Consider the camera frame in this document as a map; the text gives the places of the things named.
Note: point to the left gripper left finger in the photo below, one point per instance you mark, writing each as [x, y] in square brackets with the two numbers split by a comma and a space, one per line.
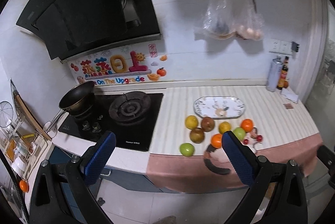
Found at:
[96, 157]

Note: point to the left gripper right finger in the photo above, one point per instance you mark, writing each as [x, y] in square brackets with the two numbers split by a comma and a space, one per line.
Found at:
[245, 162]

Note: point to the green apple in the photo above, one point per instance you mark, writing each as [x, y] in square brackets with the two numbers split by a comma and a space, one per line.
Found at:
[240, 133]
[187, 149]

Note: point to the orange mandarin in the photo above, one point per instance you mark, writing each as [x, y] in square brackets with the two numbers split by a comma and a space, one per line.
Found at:
[247, 125]
[216, 141]

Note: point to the yellow citrus fruit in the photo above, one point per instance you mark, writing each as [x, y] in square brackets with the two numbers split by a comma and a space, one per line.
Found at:
[191, 122]
[224, 127]

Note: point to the dark red apple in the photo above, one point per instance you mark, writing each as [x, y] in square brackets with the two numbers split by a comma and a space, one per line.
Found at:
[207, 124]

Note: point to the brownish red apple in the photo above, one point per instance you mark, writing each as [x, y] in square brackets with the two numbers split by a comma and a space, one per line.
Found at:
[197, 135]

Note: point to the black gas stove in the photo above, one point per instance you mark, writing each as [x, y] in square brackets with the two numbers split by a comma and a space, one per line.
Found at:
[130, 116]

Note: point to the striped cat print mat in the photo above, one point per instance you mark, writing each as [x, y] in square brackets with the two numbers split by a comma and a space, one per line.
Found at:
[287, 134]

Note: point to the black frying pan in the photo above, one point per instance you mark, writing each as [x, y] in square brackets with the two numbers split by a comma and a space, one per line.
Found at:
[75, 102]

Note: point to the floral ceramic serving plate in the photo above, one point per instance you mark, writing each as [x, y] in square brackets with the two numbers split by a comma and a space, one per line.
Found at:
[219, 107]

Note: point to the small brown coaster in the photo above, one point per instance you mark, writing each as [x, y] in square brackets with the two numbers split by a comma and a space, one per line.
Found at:
[288, 106]

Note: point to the wooden cutting board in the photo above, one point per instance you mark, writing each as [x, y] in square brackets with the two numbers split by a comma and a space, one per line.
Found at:
[30, 118]

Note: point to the orange fruit near rack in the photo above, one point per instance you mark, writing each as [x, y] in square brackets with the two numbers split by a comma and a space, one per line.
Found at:
[24, 186]

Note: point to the dish rack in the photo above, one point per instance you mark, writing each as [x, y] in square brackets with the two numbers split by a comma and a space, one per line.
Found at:
[23, 145]

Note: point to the folded white cloth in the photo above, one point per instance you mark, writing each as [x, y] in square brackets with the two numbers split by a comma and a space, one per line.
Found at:
[289, 95]

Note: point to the dark sauce bottle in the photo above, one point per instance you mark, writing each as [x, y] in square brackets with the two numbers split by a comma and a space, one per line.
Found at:
[283, 73]

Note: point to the orange fruit behind bottle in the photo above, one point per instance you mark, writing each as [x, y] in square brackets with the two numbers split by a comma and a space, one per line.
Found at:
[285, 84]

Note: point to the silver spray can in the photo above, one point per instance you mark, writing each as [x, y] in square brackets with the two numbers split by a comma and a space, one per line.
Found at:
[274, 74]

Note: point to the black plug adapter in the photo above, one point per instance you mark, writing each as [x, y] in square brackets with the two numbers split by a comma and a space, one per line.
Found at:
[295, 47]

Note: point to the plastic bag with eggs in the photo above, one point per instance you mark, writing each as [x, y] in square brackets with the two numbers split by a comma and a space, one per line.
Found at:
[248, 24]

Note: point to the clear plastic bag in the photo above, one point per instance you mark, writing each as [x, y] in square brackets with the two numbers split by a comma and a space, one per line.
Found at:
[217, 19]

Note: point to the black range hood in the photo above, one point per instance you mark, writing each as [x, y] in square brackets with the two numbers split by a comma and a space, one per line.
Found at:
[77, 27]

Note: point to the colourful wall sticker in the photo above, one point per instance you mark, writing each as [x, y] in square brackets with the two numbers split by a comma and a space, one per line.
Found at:
[130, 64]

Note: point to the white wall socket panel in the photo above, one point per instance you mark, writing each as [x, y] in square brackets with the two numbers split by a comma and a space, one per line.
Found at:
[280, 47]

